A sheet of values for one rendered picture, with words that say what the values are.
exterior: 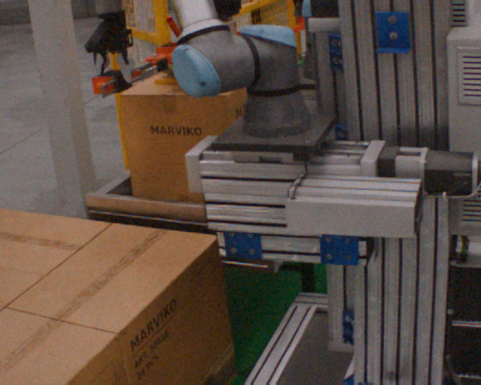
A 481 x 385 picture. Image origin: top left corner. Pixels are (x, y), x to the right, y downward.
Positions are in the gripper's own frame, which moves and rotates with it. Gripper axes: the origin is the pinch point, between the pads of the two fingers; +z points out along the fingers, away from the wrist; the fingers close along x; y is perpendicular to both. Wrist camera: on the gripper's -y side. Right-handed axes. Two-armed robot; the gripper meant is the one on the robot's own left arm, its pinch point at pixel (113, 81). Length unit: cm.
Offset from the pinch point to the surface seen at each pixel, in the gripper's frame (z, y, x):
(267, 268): 66, 23, -31
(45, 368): 53, -63, -12
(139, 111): 19.1, 30.7, 13.5
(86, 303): 53, -33, -3
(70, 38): 7, 100, 97
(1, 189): 110, 141, 209
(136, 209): 51, 22, 14
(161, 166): 38.1, 30.8, 7.6
